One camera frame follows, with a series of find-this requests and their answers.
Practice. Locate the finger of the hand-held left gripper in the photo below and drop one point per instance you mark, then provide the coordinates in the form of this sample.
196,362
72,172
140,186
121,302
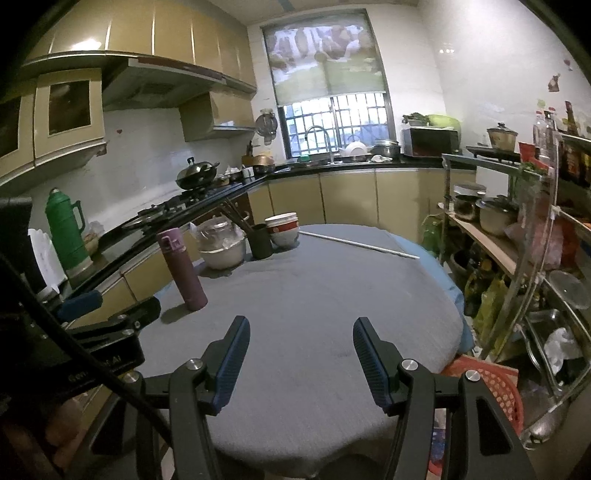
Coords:
81,304
134,314

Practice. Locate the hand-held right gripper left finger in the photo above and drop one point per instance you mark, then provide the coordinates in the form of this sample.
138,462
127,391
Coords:
231,364

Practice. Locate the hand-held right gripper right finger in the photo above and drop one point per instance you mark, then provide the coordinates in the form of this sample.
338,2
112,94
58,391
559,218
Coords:
369,364

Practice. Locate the red plastic basket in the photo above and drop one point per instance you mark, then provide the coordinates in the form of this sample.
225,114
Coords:
501,383

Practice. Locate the bowl with plastic bag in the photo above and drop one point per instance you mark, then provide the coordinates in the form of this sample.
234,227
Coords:
94,240

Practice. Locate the purple thermos bottle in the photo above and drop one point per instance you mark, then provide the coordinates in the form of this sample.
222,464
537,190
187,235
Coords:
184,267

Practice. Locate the green thermos jug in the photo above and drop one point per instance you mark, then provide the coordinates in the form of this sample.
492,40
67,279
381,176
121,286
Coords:
67,230

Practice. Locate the blue table cover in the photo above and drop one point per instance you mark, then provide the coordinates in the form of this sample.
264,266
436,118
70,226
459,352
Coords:
438,286

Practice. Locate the white pot with glass lid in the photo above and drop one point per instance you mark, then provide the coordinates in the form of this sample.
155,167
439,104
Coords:
224,249

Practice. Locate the white rod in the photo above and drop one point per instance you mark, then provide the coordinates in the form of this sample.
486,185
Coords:
360,244

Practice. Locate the black gas stove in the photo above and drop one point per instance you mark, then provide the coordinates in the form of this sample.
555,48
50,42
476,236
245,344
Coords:
184,203

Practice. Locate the yellow plastic bag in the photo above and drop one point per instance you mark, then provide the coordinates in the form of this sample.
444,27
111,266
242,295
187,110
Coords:
490,309

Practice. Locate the black chopstick holder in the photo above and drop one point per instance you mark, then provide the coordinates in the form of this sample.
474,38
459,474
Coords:
235,217

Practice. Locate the stacked white bowls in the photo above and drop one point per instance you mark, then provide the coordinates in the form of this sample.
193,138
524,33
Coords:
282,233

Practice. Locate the wok with lid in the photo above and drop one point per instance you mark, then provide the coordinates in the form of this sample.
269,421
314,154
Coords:
198,173

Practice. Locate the beige lower cabinets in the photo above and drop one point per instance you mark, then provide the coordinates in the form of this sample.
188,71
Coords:
346,196

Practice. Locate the beige cabinets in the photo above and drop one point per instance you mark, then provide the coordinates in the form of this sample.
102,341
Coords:
346,196
184,37

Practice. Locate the metal shelf rack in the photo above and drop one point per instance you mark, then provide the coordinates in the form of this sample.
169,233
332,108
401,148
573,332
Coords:
521,286

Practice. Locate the white cup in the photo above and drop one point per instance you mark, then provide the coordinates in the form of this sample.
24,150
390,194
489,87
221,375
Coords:
248,171

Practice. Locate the small steel pot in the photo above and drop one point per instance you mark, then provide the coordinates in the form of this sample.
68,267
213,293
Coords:
466,203

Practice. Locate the white plastic bag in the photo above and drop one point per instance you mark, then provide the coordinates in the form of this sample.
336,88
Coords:
561,348

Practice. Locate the large steel pot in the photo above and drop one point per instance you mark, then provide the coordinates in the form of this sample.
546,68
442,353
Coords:
496,217

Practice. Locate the brass pot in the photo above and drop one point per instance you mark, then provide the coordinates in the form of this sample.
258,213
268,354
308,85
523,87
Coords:
259,162

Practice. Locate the black countertop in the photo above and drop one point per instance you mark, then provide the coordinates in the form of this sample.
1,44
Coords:
323,167

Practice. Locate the white rag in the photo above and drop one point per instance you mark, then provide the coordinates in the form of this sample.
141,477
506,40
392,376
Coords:
382,159

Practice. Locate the glass pot lid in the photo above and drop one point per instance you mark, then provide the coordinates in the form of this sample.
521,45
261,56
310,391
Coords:
570,288

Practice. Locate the metal pot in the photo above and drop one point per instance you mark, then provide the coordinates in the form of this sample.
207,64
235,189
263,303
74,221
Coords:
385,149

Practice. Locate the white dish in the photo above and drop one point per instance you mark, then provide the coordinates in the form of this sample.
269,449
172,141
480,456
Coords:
355,148

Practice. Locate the hanging metal strainer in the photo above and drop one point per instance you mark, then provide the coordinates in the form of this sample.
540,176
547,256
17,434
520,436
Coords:
267,125

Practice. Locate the metal faucet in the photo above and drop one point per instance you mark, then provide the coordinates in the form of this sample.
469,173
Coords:
323,138

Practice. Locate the microwave oven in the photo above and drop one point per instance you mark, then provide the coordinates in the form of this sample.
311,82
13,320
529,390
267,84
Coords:
431,142

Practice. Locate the range hood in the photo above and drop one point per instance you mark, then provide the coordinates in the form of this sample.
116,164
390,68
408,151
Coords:
175,85

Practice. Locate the barred window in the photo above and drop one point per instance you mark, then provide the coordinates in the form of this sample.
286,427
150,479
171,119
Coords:
351,124

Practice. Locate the induction cooker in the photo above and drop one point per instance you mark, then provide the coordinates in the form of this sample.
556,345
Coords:
489,153

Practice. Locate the leafy vegetables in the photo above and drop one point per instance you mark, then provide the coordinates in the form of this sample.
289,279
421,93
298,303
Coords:
414,119

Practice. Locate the green plastic bag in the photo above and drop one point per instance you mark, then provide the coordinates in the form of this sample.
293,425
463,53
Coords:
445,122

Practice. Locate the lidded cooking pot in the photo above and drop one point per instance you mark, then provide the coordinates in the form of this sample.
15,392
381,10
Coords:
502,137

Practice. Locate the beige upper cabinets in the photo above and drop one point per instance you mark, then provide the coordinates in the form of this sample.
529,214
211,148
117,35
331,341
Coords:
184,37

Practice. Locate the clear plastic bottle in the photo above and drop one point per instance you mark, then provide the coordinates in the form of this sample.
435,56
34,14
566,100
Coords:
545,134

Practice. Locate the dark sauce bottles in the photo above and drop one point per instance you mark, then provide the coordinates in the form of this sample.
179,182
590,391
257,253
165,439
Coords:
575,157

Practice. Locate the printed roller blind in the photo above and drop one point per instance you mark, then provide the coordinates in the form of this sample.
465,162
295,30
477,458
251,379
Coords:
323,64

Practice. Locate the glass door wall cabinet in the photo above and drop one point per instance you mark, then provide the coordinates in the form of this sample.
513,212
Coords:
64,115

